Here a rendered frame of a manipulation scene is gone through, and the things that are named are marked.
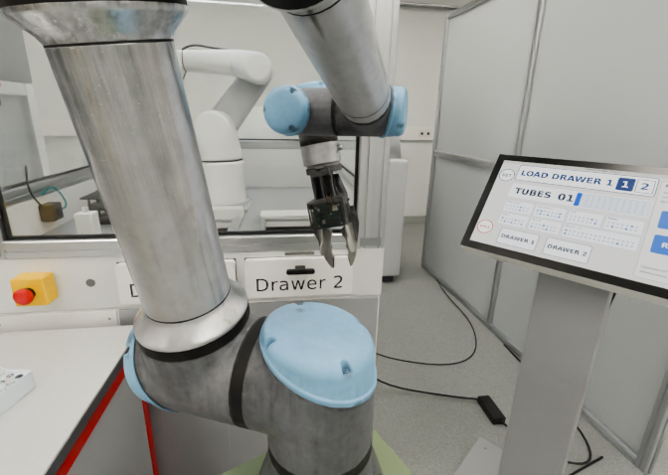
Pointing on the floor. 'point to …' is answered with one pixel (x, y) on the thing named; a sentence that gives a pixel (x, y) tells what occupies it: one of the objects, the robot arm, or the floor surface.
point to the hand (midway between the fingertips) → (341, 259)
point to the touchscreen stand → (548, 382)
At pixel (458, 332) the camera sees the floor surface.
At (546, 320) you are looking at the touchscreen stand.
